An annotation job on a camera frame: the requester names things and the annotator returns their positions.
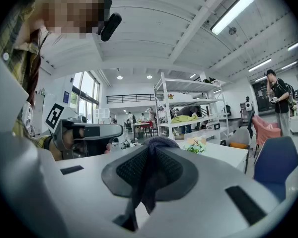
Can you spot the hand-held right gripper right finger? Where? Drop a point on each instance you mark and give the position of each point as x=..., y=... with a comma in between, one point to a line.
x=201, y=207

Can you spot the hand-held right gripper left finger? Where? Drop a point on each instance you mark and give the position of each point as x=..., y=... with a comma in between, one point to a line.
x=89, y=195

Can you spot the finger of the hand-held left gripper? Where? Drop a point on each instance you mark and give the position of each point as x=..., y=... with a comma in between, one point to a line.
x=109, y=131
x=96, y=147

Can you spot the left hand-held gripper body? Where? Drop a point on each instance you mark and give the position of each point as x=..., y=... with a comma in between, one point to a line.
x=55, y=115

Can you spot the dark blue cloth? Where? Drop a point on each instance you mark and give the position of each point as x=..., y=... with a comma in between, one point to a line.
x=152, y=142

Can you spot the blue artificial flower bouquet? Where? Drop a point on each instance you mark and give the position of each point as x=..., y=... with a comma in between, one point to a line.
x=196, y=147

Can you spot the person's left forearm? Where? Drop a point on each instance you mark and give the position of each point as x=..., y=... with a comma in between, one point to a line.
x=55, y=154

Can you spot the person's left hand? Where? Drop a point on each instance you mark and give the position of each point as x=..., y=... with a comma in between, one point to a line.
x=68, y=139

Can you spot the white cabinet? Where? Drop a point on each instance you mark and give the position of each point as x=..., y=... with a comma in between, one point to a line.
x=101, y=114

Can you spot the black wristwatch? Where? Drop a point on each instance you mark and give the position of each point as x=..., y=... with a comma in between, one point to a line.
x=48, y=144

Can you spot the red table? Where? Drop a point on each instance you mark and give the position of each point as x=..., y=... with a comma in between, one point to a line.
x=142, y=125

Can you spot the black railing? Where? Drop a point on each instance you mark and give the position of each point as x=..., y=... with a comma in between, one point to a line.
x=129, y=98

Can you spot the large glass window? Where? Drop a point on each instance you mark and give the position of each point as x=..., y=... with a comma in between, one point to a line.
x=87, y=85

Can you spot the round ceiling downlight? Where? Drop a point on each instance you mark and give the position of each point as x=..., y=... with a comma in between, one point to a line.
x=149, y=77
x=119, y=77

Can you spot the wooden tissue box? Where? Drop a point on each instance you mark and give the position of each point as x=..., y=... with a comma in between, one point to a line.
x=192, y=139

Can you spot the orange cushion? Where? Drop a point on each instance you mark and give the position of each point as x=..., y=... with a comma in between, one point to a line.
x=238, y=145

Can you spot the yellow-green cloth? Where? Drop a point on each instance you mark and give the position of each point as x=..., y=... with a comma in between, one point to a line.
x=183, y=119

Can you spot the grey chair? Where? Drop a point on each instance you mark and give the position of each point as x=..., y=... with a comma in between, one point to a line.
x=241, y=136

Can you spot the blue chair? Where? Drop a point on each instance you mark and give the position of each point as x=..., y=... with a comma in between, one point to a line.
x=275, y=157

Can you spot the white metal shelf rack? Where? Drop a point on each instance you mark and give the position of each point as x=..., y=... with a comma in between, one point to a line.
x=186, y=85

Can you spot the person's torso in plaid shirt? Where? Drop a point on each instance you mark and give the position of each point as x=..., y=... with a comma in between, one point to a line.
x=12, y=33

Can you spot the black office chair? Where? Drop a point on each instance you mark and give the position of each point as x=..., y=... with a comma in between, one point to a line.
x=250, y=123

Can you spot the pink chair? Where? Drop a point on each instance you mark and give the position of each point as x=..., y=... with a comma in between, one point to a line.
x=265, y=130

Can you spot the person's head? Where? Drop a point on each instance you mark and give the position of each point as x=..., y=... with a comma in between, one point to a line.
x=72, y=9

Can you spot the white machine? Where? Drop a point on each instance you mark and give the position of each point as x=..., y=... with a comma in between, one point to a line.
x=248, y=106

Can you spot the dark glass partition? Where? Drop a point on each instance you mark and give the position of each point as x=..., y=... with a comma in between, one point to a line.
x=259, y=95

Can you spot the long ceiling tube light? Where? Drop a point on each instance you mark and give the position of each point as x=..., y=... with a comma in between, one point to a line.
x=233, y=11
x=260, y=65
x=260, y=78
x=296, y=44
x=289, y=65

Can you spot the round ceiling smoke detector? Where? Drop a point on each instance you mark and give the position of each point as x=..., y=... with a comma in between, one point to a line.
x=232, y=30

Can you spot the blue wall poster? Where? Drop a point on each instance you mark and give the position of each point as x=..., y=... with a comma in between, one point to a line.
x=66, y=97

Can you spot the black head-worn camera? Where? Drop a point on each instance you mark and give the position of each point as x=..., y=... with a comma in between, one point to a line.
x=111, y=26

